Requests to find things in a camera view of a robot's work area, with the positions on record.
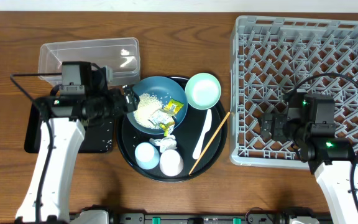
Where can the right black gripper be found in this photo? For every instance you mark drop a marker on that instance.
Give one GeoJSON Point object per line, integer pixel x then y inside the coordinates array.
{"type": "Point", "coordinates": [278, 119]}

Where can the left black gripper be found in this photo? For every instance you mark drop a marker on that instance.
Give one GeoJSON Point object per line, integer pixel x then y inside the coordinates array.
{"type": "Point", "coordinates": [124, 101]}

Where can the white rice pile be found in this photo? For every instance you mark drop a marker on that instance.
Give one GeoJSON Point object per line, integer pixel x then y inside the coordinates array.
{"type": "Point", "coordinates": [147, 106]}

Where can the blue plate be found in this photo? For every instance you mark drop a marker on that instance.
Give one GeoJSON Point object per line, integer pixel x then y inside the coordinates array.
{"type": "Point", "coordinates": [165, 89]}

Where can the silver foil wrapper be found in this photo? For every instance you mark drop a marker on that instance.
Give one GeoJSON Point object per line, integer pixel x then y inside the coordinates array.
{"type": "Point", "coordinates": [159, 117]}

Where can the yellow snack wrapper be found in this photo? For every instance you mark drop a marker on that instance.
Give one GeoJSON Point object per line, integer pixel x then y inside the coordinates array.
{"type": "Point", "coordinates": [169, 112]}

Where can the mint green bowl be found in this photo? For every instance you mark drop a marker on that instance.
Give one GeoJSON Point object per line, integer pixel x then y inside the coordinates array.
{"type": "Point", "coordinates": [203, 91]}

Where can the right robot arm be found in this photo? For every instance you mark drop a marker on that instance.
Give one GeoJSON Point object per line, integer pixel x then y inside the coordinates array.
{"type": "Point", "coordinates": [309, 125]}

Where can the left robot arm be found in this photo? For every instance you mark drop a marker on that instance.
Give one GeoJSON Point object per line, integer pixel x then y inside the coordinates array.
{"type": "Point", "coordinates": [62, 134]}

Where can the grey dishwasher rack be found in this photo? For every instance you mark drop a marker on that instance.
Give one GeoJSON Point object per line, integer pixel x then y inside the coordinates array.
{"type": "Point", "coordinates": [269, 56]}

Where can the clear plastic bin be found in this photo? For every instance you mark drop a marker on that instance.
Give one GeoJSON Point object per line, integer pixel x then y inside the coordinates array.
{"type": "Point", "coordinates": [120, 56]}

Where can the wooden chopstick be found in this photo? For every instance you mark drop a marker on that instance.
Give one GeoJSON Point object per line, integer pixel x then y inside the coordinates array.
{"type": "Point", "coordinates": [209, 142]}

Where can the black rectangular tray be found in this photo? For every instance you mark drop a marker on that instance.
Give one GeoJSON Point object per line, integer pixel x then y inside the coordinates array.
{"type": "Point", "coordinates": [98, 137]}

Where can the light blue cup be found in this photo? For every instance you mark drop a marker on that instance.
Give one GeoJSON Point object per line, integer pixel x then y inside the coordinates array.
{"type": "Point", "coordinates": [147, 156]}

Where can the pink cup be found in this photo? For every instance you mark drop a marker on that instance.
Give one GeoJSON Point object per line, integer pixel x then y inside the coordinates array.
{"type": "Point", "coordinates": [171, 163]}

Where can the black round tray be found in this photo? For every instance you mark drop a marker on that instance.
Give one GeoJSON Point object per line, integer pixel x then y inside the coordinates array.
{"type": "Point", "coordinates": [187, 135]}

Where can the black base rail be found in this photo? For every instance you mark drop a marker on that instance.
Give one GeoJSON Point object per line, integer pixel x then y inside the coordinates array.
{"type": "Point", "coordinates": [257, 218]}

